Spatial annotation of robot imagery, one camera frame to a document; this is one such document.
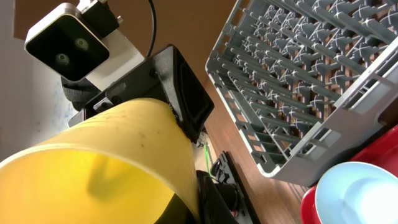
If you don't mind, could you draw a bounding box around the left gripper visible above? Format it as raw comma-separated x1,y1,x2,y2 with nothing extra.
68,45,215,142

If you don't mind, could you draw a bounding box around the yellow plastic cup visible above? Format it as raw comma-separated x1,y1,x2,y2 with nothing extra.
1,98,200,223

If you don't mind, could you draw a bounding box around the light blue bowl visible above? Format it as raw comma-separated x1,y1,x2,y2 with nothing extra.
315,162,397,224

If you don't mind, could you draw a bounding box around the grey dishwasher rack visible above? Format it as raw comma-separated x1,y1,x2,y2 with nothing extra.
206,0,397,187

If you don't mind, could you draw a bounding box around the red plastic tray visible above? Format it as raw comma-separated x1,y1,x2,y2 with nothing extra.
300,126,397,224

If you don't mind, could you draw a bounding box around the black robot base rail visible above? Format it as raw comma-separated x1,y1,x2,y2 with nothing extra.
197,151,261,224

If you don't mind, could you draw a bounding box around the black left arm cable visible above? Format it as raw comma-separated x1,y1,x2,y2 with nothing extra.
145,0,157,58

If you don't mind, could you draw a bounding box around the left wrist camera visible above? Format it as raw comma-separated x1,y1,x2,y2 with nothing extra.
24,1,144,90

